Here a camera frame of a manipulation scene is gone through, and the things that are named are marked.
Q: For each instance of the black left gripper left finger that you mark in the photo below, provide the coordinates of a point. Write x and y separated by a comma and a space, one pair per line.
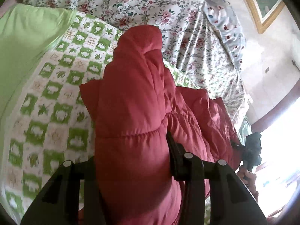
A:
95, 210

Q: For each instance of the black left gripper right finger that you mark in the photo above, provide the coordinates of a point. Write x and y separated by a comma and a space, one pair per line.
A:
188, 168

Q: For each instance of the red puffer jacket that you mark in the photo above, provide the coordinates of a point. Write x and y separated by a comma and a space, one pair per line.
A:
133, 107

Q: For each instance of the right hand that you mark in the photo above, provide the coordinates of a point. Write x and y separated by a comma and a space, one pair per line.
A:
249, 179

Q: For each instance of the floral white quilt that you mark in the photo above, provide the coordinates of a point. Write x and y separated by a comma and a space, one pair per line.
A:
189, 42

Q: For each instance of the gold framed painting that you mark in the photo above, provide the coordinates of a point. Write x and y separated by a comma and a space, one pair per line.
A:
264, 12

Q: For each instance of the grey floral pillow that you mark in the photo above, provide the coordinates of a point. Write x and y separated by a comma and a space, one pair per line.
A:
226, 24

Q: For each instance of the green checkered bed sheet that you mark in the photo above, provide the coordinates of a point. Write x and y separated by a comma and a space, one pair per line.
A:
47, 131

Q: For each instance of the dark wooden window frame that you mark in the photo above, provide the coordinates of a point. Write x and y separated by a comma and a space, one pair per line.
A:
267, 120

